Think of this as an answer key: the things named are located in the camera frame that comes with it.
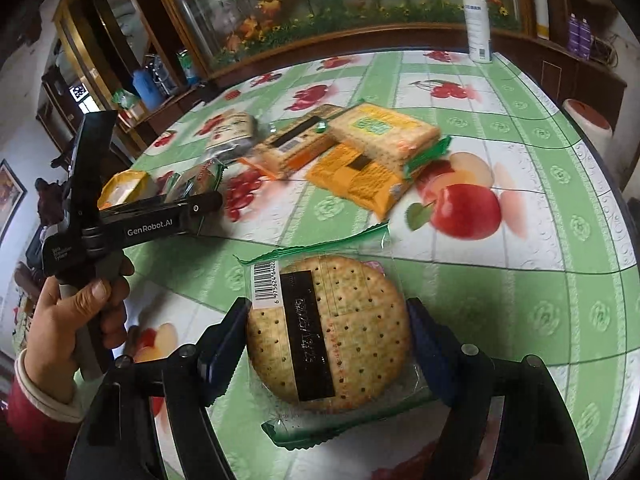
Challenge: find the framed wall picture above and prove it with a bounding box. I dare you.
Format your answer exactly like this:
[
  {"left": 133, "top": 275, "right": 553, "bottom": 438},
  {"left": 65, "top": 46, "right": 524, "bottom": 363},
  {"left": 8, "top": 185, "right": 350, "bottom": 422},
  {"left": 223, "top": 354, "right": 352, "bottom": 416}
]
[{"left": 0, "top": 159, "right": 27, "bottom": 241}]

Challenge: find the grey thermos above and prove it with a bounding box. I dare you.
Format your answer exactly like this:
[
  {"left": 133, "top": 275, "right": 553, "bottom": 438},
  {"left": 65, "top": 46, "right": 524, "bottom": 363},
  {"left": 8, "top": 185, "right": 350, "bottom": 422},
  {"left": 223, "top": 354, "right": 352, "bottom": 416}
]
[{"left": 150, "top": 55, "right": 179, "bottom": 97}]

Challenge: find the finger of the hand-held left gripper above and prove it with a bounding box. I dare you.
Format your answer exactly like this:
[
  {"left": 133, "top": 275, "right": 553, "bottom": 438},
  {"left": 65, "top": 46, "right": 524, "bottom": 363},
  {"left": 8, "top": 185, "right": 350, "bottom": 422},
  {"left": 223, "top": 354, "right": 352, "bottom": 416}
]
[
  {"left": 100, "top": 191, "right": 223, "bottom": 221},
  {"left": 62, "top": 110, "right": 118, "bottom": 226}
]

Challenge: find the person's left forearm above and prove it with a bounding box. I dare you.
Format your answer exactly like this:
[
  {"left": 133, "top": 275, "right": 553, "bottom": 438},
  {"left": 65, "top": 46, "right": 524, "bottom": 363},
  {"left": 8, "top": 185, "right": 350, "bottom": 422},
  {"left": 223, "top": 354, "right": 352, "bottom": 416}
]
[{"left": 0, "top": 349, "right": 87, "bottom": 441}]

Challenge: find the small brown cracker packet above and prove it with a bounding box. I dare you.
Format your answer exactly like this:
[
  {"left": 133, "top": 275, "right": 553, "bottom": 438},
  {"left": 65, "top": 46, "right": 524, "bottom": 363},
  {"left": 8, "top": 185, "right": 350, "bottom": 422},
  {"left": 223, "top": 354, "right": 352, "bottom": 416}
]
[{"left": 204, "top": 111, "right": 259, "bottom": 157}]

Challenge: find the green label cracker packet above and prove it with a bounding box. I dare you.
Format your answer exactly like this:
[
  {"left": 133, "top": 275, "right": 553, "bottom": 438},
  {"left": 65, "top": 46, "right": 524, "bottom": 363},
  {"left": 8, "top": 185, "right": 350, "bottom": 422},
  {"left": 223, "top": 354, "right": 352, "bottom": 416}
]
[{"left": 330, "top": 102, "right": 453, "bottom": 178}]

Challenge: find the yellow white striped roll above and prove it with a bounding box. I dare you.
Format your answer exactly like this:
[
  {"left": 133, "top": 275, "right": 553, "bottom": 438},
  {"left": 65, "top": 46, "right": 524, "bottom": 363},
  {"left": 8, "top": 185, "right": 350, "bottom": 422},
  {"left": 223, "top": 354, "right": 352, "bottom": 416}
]
[{"left": 525, "top": 0, "right": 551, "bottom": 41}]

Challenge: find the white spray bottle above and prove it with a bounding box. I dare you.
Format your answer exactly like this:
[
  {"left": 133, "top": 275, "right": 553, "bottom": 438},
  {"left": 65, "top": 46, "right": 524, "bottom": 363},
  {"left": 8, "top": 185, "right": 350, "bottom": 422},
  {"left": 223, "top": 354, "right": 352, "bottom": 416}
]
[{"left": 462, "top": 0, "right": 494, "bottom": 64}]

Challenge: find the person's left hand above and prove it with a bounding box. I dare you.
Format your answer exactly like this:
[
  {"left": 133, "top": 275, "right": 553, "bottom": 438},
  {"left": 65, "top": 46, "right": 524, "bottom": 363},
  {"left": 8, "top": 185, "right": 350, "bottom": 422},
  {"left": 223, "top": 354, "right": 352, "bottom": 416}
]
[{"left": 22, "top": 257, "right": 137, "bottom": 397}]

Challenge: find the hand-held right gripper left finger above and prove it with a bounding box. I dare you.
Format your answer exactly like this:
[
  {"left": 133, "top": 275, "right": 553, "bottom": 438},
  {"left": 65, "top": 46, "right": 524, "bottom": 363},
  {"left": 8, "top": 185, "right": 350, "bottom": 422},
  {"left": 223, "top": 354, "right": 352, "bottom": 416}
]
[{"left": 67, "top": 297, "right": 253, "bottom": 480}]

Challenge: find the clear orange-edged cracker packet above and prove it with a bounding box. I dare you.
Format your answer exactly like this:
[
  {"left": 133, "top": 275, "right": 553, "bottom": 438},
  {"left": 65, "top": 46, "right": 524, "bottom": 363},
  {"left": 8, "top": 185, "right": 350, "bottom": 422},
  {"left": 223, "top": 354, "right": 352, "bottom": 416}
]
[{"left": 239, "top": 104, "right": 343, "bottom": 180}]

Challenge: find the green white bag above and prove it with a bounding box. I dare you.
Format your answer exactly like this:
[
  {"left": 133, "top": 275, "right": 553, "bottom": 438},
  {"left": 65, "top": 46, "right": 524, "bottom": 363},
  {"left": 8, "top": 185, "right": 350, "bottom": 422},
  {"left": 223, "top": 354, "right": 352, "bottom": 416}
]
[{"left": 176, "top": 50, "right": 201, "bottom": 86}]

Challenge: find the green-edged cracker packet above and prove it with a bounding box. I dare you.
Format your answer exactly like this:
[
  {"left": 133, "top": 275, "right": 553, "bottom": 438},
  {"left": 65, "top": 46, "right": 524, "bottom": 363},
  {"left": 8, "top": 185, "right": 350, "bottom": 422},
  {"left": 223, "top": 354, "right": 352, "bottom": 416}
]
[{"left": 165, "top": 159, "right": 224, "bottom": 198}]

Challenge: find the yellow cracker packet black strip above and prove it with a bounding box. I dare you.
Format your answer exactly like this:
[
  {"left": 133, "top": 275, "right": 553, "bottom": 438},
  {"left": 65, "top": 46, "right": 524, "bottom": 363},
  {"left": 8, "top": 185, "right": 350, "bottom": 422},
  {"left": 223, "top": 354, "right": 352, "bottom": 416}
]
[{"left": 306, "top": 142, "right": 418, "bottom": 218}]

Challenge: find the green fruit print tablecloth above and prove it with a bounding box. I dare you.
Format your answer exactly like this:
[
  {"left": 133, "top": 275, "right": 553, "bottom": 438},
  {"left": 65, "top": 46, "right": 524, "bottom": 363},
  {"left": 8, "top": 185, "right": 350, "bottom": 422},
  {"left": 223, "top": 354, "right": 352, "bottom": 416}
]
[{"left": 12, "top": 50, "right": 631, "bottom": 480}]

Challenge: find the small green bag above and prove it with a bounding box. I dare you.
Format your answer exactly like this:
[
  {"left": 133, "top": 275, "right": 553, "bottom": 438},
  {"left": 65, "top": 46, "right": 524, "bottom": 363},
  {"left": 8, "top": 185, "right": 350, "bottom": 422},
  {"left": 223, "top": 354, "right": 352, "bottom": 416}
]
[{"left": 112, "top": 89, "right": 141, "bottom": 111}]

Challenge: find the white plastic stool red seat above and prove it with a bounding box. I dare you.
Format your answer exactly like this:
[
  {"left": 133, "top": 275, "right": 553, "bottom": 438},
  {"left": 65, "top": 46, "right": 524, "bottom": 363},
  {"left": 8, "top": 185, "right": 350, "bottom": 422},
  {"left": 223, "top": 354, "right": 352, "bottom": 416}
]
[{"left": 562, "top": 99, "right": 614, "bottom": 147}]

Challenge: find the round cracker packet green wrapper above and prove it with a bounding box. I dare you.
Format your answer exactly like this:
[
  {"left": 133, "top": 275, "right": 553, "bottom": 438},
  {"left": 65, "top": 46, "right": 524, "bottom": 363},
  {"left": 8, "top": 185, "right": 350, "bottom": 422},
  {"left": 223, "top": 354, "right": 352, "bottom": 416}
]
[{"left": 234, "top": 220, "right": 441, "bottom": 450}]

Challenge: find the yellow tray white inside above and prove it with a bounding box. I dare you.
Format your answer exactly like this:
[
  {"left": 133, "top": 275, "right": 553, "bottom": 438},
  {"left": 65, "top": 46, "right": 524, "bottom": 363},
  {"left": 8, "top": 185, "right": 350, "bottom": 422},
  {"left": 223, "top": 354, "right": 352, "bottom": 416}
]
[{"left": 96, "top": 169, "right": 158, "bottom": 211}]

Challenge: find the wire basket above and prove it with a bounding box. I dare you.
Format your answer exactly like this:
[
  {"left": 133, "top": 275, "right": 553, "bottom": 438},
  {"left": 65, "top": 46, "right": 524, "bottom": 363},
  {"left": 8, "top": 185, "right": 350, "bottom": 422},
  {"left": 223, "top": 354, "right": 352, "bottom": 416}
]
[{"left": 592, "top": 35, "right": 621, "bottom": 66}]

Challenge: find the blue thermos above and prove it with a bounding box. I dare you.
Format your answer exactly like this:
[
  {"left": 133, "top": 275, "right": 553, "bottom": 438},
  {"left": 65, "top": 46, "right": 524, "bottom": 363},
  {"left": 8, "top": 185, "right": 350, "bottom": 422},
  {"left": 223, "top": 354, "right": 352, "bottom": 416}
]
[{"left": 132, "top": 69, "right": 160, "bottom": 110}]

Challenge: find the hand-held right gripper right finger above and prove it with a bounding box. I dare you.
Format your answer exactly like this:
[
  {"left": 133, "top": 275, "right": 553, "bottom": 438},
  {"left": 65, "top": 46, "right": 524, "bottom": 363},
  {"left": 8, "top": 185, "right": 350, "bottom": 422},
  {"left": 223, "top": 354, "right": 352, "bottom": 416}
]
[{"left": 405, "top": 297, "right": 591, "bottom": 480}]

